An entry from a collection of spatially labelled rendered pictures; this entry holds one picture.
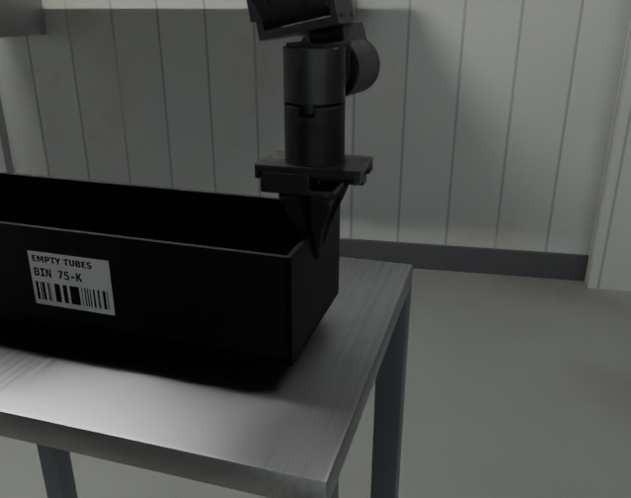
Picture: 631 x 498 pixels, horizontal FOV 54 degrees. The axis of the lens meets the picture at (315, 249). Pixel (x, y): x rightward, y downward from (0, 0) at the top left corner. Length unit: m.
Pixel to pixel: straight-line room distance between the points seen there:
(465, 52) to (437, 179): 0.54
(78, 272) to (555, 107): 2.35
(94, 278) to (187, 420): 0.18
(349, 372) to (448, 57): 2.18
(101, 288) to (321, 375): 0.24
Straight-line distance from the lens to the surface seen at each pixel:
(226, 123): 2.91
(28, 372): 0.69
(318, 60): 0.55
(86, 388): 0.64
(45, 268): 0.68
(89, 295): 0.66
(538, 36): 2.73
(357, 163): 0.58
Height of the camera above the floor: 1.14
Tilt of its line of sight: 22 degrees down
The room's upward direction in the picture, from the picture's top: straight up
